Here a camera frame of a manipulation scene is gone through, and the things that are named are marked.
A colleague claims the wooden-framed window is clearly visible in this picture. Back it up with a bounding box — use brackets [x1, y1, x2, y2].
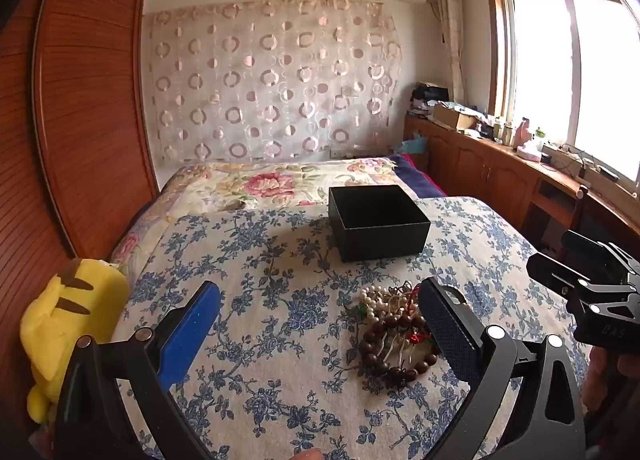
[484, 0, 640, 191]

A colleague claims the long wooden cabinet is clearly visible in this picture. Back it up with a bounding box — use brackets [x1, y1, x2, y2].
[402, 113, 640, 261]

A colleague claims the cream window curtain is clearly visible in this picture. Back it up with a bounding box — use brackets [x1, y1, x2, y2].
[432, 0, 468, 106]

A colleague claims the white pearl necklace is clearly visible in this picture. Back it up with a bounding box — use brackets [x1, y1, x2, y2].
[357, 285, 388, 322]

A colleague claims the black jewelry box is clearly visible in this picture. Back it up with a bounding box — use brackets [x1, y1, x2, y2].
[328, 184, 432, 263]

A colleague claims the person's right hand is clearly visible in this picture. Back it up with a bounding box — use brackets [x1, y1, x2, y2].
[585, 346, 640, 412]

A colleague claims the yellow plush toy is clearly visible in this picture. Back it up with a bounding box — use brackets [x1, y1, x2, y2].
[20, 257, 131, 425]

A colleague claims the pink floral quilt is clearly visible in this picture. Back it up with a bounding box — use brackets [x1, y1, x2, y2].
[110, 160, 401, 266]

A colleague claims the pink figurine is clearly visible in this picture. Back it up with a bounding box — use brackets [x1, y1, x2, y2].
[515, 117, 535, 148]

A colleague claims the pile of dark clothes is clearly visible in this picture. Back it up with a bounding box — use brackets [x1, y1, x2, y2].
[410, 82, 451, 118]

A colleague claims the teal plastic bag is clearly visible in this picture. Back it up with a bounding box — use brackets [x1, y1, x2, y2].
[395, 135, 431, 156]

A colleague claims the cardboard box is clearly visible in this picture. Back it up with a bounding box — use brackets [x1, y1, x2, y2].
[432, 103, 478, 131]

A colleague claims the small brown bead bracelet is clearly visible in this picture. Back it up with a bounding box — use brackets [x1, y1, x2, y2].
[380, 283, 422, 317]

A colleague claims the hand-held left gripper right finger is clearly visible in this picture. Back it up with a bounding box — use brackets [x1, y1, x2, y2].
[419, 277, 587, 460]

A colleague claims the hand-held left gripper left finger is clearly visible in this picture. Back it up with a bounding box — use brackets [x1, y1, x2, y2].
[54, 281, 223, 460]

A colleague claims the dark blue blanket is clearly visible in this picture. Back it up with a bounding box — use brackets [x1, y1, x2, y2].
[390, 153, 448, 201]

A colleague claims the blue floral blanket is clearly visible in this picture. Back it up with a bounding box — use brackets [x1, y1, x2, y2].
[107, 196, 591, 460]

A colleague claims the large brown bead bracelet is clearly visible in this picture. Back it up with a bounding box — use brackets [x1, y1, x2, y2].
[357, 315, 443, 383]

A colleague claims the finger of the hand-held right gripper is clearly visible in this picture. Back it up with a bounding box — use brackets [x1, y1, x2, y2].
[526, 253, 640, 313]
[561, 230, 640, 287]

